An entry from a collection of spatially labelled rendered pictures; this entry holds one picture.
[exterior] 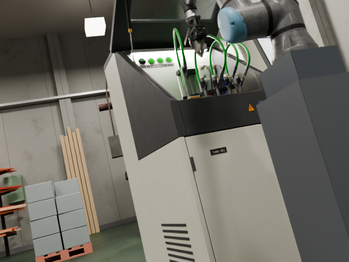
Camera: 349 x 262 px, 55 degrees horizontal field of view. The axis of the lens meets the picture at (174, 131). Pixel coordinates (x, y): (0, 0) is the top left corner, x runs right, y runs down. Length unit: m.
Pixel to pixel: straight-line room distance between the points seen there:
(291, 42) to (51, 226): 4.42
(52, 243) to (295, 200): 4.29
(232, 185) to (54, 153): 8.04
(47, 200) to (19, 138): 4.53
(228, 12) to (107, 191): 8.28
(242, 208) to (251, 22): 0.77
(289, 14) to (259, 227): 0.87
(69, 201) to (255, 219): 3.85
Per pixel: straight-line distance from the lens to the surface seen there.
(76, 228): 5.08
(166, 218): 1.70
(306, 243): 1.15
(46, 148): 9.30
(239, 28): 1.12
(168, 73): 2.10
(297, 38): 1.14
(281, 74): 1.10
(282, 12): 1.17
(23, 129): 9.48
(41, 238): 5.11
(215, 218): 1.41
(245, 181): 1.50
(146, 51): 2.08
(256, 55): 2.17
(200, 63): 2.23
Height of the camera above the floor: 0.59
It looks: 9 degrees up
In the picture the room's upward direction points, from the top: 14 degrees counter-clockwise
